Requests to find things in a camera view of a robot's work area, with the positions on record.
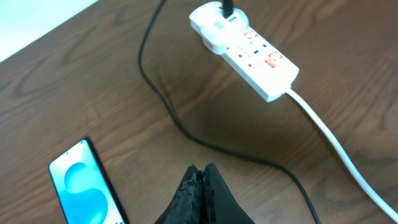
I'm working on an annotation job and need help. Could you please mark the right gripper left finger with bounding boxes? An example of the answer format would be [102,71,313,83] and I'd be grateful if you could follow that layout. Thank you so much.
[155,165,207,224]

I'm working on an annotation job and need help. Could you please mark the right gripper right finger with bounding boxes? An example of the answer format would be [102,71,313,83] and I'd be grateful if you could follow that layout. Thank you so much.
[203,164,254,224]

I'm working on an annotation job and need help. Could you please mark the blue Galaxy smartphone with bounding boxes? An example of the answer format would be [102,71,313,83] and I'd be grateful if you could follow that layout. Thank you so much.
[48,137,129,224]

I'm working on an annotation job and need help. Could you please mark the black USB charging cable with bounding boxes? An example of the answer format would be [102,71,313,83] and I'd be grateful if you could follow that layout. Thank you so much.
[137,0,321,224]

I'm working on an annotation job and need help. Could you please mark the white USB charger adapter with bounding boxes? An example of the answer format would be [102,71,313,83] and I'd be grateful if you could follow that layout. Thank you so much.
[189,0,249,55]

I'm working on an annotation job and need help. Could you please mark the white power strip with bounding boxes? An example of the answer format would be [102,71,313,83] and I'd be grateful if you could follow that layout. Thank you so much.
[221,27,299,103]

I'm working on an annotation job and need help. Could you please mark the white power strip cord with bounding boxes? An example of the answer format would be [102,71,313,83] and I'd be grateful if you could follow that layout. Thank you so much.
[285,88,398,222]

